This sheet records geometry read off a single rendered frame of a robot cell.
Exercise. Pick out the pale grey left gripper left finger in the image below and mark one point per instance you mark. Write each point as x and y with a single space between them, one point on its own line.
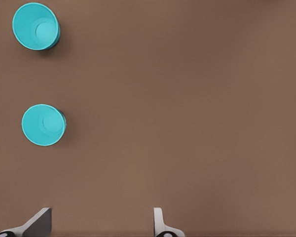
40 222

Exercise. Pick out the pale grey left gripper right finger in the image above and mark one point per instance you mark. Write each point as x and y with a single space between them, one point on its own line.
159 222

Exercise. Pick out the turquoise cup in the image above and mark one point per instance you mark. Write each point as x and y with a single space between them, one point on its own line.
35 26
43 124

